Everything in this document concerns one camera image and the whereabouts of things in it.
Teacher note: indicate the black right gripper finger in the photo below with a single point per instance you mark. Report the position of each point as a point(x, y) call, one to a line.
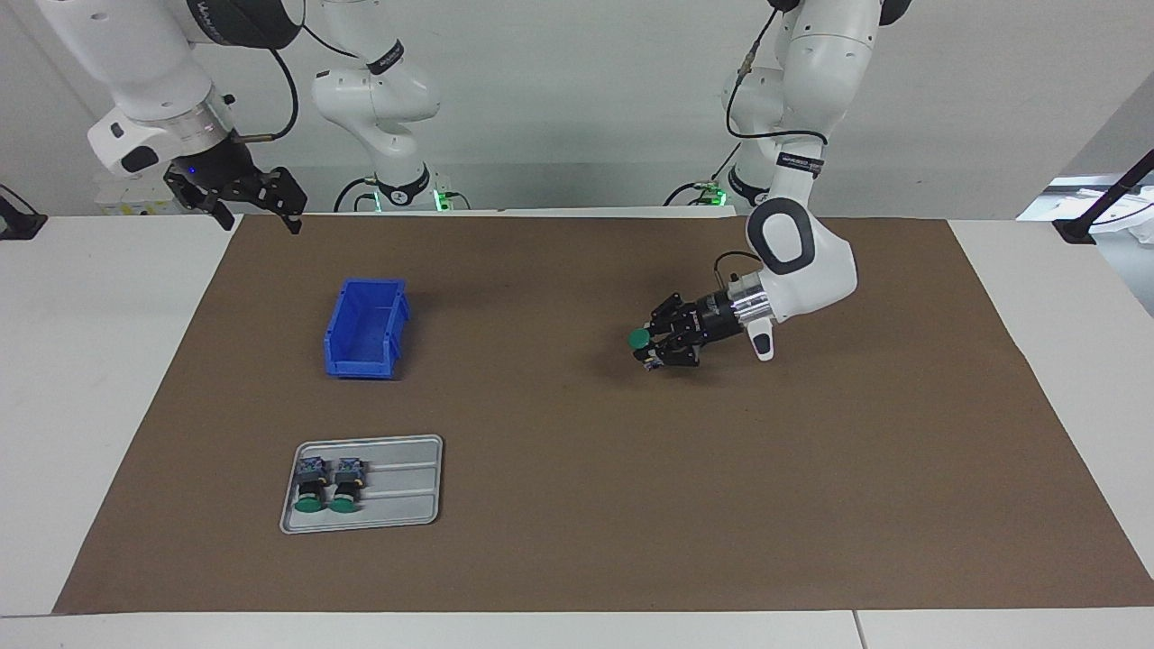
point(279, 191)
point(189, 191)

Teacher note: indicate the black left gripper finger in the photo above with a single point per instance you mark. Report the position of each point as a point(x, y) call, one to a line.
point(681, 351)
point(676, 311)

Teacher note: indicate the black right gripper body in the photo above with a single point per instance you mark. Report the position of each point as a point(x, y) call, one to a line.
point(216, 167)

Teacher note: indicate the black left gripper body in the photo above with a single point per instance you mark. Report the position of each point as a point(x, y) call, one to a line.
point(717, 320)

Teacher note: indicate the green push button switch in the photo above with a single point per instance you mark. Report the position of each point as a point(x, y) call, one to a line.
point(347, 487)
point(311, 487)
point(639, 339)

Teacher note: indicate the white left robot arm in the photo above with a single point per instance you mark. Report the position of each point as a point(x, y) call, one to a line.
point(825, 270)

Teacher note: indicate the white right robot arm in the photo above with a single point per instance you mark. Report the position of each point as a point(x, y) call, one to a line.
point(135, 54)

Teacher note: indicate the white box yellow labels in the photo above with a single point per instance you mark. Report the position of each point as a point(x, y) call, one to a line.
point(117, 203)

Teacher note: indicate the brown paper table mat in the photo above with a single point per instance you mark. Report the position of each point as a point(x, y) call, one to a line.
point(631, 496)

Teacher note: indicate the blue plastic storage bin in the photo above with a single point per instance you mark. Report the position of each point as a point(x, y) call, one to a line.
point(365, 324)

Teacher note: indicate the silver metal tray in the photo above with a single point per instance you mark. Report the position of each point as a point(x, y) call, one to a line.
point(406, 487)

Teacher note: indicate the white crumpled sheet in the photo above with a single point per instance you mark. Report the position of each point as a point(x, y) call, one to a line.
point(1046, 203)

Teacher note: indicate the black clamp mount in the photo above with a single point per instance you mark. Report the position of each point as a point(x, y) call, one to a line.
point(18, 223)

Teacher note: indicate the black camera stand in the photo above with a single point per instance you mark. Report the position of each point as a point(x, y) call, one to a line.
point(1077, 230)

